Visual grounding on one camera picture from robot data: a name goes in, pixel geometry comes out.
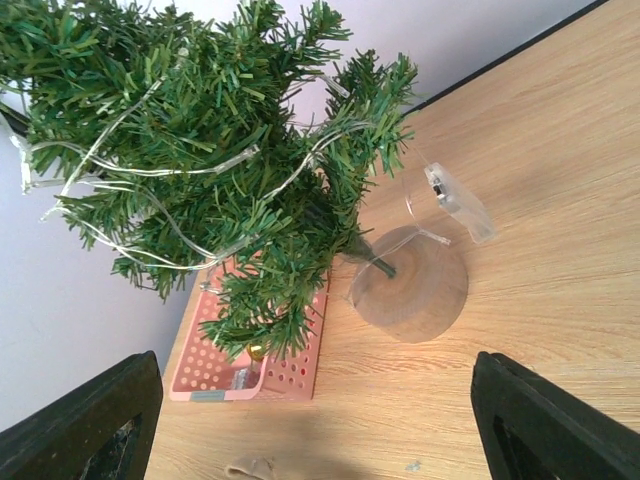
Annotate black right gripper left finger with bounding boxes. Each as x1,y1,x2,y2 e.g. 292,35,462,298
1,351,163,479

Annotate clear plastic battery box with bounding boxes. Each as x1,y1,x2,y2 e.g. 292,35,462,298
424,163,496,244

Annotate small green christmas tree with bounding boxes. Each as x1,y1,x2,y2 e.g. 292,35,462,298
1,1,417,357

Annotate pink perforated plastic basket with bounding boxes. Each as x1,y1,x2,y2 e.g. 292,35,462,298
168,260,328,402

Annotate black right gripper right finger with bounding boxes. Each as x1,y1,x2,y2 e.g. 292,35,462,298
471,352,639,479

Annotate clear led string lights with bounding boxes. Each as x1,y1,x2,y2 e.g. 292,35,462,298
9,44,454,301

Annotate round wooden tree base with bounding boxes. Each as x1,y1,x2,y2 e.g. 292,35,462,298
350,225,469,343

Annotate gold bauble ornament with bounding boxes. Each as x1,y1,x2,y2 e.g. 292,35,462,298
247,344,266,363

